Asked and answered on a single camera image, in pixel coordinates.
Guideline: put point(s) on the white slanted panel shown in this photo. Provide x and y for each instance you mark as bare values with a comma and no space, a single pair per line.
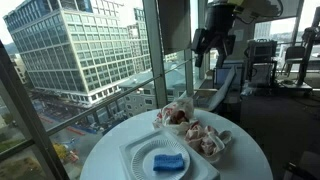
223,88

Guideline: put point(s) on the black tripod stand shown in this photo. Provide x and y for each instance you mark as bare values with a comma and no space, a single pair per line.
305,60

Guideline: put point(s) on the blue sponge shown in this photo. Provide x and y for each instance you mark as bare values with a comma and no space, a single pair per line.
168,162

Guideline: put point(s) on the dark roller window shade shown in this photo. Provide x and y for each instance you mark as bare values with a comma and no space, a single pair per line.
174,23

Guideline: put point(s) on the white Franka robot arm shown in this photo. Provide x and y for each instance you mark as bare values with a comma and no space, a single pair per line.
260,8

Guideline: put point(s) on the white square tray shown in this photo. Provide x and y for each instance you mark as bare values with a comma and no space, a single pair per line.
133,146

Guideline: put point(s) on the wooden chair grey cushion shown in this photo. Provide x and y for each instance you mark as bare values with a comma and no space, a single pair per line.
204,98

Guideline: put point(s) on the black equipment cart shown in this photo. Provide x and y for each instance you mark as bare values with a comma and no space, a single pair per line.
261,50

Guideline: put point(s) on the red printed plastic bag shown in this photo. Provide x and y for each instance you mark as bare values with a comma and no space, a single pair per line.
182,106

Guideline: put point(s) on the grey office chair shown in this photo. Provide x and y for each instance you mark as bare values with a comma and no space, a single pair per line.
295,53

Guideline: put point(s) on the dark computer monitor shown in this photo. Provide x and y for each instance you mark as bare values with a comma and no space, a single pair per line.
221,76

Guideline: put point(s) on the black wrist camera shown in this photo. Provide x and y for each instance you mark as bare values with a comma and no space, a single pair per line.
198,39

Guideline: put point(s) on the metal window handrail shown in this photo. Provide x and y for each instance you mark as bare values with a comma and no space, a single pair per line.
100,101

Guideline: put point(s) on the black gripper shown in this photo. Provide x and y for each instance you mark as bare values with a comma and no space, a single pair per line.
220,23

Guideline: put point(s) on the yellow wrist mount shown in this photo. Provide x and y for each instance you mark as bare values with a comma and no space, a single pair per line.
236,2

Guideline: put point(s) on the black equipment piece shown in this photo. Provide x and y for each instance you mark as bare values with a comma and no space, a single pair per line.
303,168

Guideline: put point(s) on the white paper plate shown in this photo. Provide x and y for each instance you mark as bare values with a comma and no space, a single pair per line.
143,160

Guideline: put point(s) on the red round fruit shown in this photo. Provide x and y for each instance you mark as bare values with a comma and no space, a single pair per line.
178,116

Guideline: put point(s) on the pink stained white cloth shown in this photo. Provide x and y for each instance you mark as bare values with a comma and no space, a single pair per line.
196,134

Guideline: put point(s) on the white and red cloth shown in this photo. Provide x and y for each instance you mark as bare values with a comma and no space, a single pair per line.
215,143

